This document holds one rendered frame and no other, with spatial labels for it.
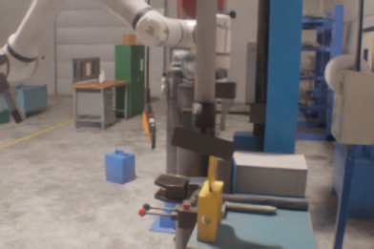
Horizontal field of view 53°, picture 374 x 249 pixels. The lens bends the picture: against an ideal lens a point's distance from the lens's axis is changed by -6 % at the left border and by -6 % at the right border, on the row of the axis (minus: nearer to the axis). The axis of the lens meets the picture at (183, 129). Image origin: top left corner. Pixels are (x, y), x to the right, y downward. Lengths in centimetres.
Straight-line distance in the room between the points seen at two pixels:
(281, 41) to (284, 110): 35
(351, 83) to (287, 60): 42
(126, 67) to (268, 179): 791
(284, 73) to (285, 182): 60
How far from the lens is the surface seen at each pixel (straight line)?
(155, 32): 112
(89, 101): 819
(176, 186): 198
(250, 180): 172
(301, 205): 159
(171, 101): 351
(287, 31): 205
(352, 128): 231
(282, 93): 206
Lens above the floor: 166
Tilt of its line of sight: 11 degrees down
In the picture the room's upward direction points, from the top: 1 degrees clockwise
